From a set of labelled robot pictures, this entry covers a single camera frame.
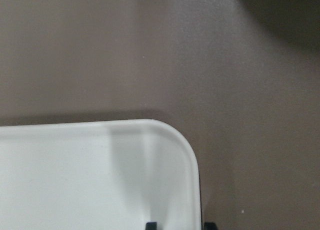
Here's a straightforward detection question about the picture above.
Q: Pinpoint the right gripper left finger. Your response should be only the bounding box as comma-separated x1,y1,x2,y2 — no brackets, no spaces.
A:
145,222,157,230

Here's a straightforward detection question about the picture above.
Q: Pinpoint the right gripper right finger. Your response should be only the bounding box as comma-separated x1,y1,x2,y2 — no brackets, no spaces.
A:
203,222,217,230

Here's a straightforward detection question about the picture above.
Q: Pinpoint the cream rabbit tray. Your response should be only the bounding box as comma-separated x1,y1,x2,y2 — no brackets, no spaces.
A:
0,119,202,230

